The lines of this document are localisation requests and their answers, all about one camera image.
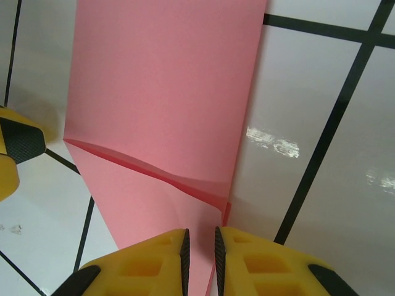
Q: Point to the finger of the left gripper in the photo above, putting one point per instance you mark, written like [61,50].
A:
[7,179]
[21,138]

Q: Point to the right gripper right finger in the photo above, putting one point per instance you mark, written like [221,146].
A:
[271,271]

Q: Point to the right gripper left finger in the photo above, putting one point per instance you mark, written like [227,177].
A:
[139,271]

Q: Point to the pink paper sheet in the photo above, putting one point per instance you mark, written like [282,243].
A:
[160,92]

